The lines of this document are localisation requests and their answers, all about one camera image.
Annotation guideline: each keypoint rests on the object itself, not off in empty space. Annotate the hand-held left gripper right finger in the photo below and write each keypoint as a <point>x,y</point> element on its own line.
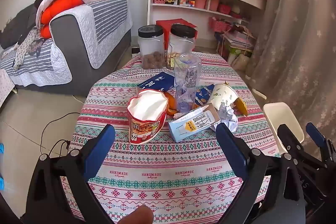
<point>233,150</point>

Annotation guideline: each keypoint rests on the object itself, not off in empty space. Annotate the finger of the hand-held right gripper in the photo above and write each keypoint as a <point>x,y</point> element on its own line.
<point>313,133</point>
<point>286,136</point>

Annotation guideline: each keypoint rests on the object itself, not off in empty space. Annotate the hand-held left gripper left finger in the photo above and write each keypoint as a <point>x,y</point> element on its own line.
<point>98,153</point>

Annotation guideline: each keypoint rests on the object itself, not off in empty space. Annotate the white trash bin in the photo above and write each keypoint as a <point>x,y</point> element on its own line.
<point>278,116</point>

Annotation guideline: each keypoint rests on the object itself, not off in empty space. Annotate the white paper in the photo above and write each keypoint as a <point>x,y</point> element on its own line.
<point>228,116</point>

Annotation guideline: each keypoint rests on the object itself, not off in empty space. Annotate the red snack bag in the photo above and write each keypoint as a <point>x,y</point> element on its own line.
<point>141,132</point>

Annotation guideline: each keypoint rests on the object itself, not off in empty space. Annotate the blue white milk carton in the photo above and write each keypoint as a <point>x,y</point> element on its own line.
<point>189,124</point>

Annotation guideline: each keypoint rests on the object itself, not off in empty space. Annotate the white paper cup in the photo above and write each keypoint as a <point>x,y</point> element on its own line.
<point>223,95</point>

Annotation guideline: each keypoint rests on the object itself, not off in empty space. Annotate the blue snack packet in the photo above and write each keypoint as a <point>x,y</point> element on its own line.
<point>203,94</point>

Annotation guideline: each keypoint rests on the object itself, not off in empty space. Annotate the orange peel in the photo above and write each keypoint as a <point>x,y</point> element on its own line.
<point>172,102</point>

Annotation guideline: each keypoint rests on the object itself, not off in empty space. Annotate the clear plastic bottle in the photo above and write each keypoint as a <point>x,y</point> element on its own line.
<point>187,74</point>

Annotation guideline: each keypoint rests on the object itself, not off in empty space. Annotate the blue cardboard box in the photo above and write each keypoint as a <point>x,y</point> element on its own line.
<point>157,81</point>

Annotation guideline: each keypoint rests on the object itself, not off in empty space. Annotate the person's left hand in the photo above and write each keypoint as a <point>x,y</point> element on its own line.
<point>137,216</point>

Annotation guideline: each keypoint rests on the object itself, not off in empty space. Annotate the round table with patterned cloth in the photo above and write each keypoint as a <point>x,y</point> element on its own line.
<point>168,161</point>

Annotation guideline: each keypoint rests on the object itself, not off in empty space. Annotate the white bag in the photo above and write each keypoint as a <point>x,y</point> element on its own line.
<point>240,62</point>

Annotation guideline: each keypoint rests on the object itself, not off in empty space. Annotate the grey floral curtain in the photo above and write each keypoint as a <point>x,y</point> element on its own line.
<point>294,43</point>

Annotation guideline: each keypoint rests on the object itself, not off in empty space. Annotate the pile of papers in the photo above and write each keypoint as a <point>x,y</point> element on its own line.
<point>239,39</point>

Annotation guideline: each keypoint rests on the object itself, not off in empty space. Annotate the plastic jar with yellow snacks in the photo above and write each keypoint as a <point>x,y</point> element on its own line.
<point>181,41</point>

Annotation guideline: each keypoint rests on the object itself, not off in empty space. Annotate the plastic jar with brown nuts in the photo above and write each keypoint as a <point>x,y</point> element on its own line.
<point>151,43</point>

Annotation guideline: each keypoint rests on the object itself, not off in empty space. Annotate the large pink basket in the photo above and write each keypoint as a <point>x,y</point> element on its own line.
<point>219,26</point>

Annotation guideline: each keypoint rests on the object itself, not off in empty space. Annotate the grey sofa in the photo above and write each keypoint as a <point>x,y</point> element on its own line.
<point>71,27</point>

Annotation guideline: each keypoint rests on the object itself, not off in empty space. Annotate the floral garment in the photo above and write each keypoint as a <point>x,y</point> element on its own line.
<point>29,43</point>

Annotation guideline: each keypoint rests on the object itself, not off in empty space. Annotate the striped quilted sofa cover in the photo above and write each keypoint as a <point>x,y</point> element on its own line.
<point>105,19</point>

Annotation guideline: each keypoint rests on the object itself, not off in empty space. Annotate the red cardboard box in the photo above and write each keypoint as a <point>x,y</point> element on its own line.
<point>167,29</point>

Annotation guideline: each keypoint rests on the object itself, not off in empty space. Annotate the orange cushion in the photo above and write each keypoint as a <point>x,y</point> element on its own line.
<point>63,5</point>

